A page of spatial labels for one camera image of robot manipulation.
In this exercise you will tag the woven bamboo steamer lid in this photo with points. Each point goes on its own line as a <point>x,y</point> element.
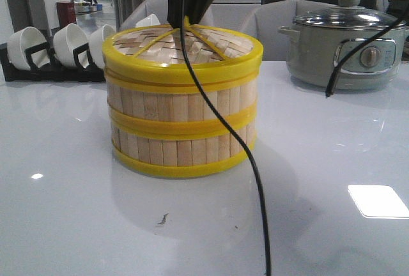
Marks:
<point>154,54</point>

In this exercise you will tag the grey upholstered chair left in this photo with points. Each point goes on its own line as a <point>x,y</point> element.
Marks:
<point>147,7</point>

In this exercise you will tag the grey upholstered chair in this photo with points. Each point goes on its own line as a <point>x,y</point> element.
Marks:
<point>264,21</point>
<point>147,7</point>

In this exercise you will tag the white ceramic bowl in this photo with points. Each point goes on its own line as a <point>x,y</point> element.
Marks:
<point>96,40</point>
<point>20,41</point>
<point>150,20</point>
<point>65,41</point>

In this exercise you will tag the white cabinet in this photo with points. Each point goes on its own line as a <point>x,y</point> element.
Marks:
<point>229,14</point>

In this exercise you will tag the grey upholstered chair right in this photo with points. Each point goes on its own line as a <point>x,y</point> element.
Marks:
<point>264,21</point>

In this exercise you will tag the red box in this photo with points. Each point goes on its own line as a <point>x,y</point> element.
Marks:
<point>66,13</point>

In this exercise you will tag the grey-green electric cooking pot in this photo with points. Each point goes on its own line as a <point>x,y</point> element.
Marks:
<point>314,52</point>

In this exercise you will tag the bamboo steamer basket yellow rims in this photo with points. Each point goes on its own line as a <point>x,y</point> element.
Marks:
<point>170,156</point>

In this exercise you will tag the black dish rack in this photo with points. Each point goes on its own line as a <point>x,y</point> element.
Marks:
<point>85,70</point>

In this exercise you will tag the glass pot lid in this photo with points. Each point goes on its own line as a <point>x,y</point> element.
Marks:
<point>346,15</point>

